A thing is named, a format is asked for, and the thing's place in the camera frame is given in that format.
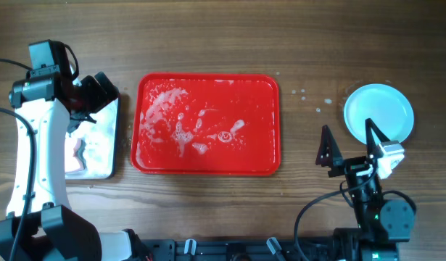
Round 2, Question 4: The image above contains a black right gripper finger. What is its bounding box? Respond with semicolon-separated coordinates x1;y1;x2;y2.
365;118;390;158
315;125;343;167

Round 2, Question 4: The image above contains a light blue plate back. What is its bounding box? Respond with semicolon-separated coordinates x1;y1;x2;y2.
343;83;415;143

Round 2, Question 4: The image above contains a pink sponge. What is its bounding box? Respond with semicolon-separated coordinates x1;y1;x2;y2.
65;138;84;174

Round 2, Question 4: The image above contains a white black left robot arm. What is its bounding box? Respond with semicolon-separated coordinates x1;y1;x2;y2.
0;72;162;260

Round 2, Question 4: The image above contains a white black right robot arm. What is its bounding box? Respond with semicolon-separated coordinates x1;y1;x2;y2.
324;118;417;260

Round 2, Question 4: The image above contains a black soapy water tray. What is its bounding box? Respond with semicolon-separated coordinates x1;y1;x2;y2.
65;99;120;180

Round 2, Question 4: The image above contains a red plastic tray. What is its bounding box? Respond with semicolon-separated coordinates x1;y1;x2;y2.
130;72;281;176

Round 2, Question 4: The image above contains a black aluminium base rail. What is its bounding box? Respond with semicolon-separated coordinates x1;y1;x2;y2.
142;237;349;261

